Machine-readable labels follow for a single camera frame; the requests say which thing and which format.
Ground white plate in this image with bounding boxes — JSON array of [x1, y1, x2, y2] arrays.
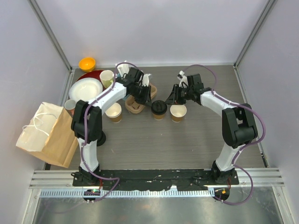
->
[[69, 77, 103, 102]]

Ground brown paper cups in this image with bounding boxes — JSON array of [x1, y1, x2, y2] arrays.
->
[[105, 103, 122, 123]]

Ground cardboard cup carrier front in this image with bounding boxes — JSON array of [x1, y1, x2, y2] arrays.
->
[[125, 95, 145, 114]]

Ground pale yellow mug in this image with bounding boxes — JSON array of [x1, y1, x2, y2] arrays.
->
[[100, 70, 114, 89]]

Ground red round tray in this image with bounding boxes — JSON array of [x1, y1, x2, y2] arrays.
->
[[77, 70, 103, 81]]

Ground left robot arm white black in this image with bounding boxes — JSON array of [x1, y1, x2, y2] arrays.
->
[[71, 67, 151, 186]]

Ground small white pink cup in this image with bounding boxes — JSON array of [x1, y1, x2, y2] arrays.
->
[[64, 99, 76, 116]]

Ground orange bowl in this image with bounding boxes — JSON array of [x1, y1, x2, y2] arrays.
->
[[78, 57, 96, 72]]

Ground cardboard cup carrier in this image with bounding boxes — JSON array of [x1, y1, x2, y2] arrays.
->
[[149, 83, 157, 99], [125, 95, 145, 114]]

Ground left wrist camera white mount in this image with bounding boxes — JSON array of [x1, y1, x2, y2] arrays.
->
[[139, 74, 152, 86]]

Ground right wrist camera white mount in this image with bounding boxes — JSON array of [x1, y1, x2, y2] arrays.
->
[[177, 70, 188, 88]]

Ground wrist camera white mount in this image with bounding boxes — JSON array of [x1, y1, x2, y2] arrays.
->
[[177, 70, 188, 88], [139, 74, 152, 86]]

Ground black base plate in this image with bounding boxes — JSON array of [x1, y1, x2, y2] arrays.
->
[[71, 169, 239, 191]]

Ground white slotted cable duct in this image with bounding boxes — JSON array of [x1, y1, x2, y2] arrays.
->
[[40, 188, 214, 199]]

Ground black lid stack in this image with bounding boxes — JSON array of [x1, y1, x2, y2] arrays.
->
[[97, 131, 107, 147]]

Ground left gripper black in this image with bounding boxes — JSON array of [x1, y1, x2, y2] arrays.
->
[[130, 84, 153, 107]]

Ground brown paper bag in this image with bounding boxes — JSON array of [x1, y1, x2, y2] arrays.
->
[[16, 102, 78, 168]]

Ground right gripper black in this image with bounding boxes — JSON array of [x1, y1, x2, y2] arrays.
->
[[165, 84, 193, 105]]

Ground lidded brown paper cup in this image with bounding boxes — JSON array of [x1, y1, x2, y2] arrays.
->
[[152, 113, 165, 120]]

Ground aluminium rail frame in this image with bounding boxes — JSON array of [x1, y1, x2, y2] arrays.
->
[[29, 168, 285, 189]]

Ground black cup lid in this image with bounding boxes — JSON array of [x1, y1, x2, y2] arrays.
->
[[151, 100, 167, 115]]

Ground white wrapped straws bundle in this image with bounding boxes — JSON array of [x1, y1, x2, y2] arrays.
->
[[115, 60, 129, 76]]

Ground cardboard cup carrier back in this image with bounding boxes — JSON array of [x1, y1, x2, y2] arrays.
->
[[149, 83, 157, 99]]

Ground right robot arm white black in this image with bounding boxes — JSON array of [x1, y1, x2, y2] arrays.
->
[[165, 74, 258, 184]]

